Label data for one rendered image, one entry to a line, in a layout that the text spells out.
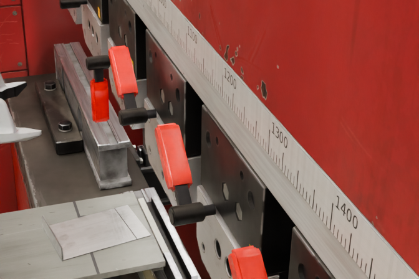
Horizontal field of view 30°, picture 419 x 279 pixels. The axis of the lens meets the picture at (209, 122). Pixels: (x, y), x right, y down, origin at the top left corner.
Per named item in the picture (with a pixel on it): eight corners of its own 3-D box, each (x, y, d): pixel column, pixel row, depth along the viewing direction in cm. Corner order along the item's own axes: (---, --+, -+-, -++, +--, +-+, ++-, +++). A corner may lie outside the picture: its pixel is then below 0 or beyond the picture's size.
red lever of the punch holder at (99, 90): (88, 119, 108) (85, 55, 104) (118, 116, 109) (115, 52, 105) (91, 126, 107) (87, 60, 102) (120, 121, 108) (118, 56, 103)
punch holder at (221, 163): (195, 250, 79) (197, 104, 71) (273, 235, 81) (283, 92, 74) (250, 353, 66) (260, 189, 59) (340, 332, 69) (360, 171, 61)
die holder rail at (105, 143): (56, 81, 185) (53, 43, 181) (81, 78, 187) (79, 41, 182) (100, 190, 143) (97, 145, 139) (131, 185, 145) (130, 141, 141)
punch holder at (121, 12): (109, 88, 112) (104, -24, 105) (166, 81, 115) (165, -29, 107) (134, 136, 100) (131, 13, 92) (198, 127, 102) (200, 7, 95)
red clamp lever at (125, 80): (105, 44, 89) (122, 122, 85) (140, 40, 90) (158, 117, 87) (103, 52, 90) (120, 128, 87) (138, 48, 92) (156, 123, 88)
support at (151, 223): (138, 215, 120) (138, 198, 119) (143, 214, 120) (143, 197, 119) (163, 269, 108) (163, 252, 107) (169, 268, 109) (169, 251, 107)
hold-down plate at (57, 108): (35, 93, 179) (34, 81, 178) (59, 89, 181) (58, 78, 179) (57, 156, 154) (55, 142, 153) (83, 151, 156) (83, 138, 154)
